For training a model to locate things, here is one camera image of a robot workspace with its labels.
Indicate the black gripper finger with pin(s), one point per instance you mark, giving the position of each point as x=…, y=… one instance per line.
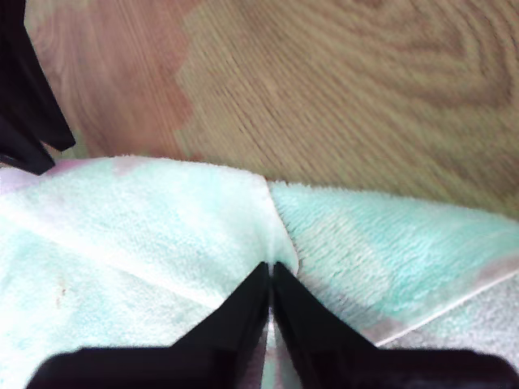
x=24, y=150
x=24, y=73
x=308, y=324
x=239, y=324

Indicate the pale green pink tea towel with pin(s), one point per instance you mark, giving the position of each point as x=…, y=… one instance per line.
x=121, y=243

